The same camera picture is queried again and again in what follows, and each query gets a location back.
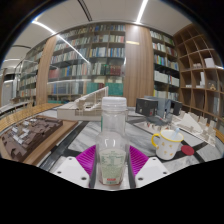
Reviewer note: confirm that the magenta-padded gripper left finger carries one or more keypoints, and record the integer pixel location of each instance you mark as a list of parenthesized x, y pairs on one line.
[(71, 168)]

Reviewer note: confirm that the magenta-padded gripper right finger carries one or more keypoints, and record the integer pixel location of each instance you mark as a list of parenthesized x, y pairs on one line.
[(151, 169)]

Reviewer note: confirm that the clear plastic drink bottle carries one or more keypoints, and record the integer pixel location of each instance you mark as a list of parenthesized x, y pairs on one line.
[(112, 146)]

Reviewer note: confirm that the flat round red coaster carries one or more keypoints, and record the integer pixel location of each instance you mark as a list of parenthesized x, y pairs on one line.
[(188, 150)]

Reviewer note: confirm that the flat white site model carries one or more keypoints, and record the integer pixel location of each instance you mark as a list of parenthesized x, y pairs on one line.
[(155, 126)]

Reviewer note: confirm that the light blue spoon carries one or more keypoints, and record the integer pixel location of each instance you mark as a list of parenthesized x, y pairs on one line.
[(175, 132)]

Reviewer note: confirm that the brown architectural model on board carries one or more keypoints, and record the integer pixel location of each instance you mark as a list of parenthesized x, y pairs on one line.
[(30, 136)]

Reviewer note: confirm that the white sloped building model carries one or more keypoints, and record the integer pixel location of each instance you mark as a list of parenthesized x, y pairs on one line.
[(78, 108)]

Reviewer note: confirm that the white city block model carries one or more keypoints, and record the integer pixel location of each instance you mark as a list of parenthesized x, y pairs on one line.
[(195, 126)]

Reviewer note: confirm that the dark grey cube building model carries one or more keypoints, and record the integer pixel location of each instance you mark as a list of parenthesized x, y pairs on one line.
[(146, 106)]

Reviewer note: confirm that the wooden cubby shelf unit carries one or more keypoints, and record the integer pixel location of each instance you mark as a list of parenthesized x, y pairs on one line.
[(200, 76)]

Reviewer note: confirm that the narrow dark bookshelf unit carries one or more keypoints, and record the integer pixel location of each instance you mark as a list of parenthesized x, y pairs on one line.
[(163, 63)]

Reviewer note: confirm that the large dark bookshelf unit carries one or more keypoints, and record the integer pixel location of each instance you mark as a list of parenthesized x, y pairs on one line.
[(83, 56)]

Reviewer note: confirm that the straight ceiling light strip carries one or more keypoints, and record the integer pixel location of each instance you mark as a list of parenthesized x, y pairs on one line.
[(142, 10)]

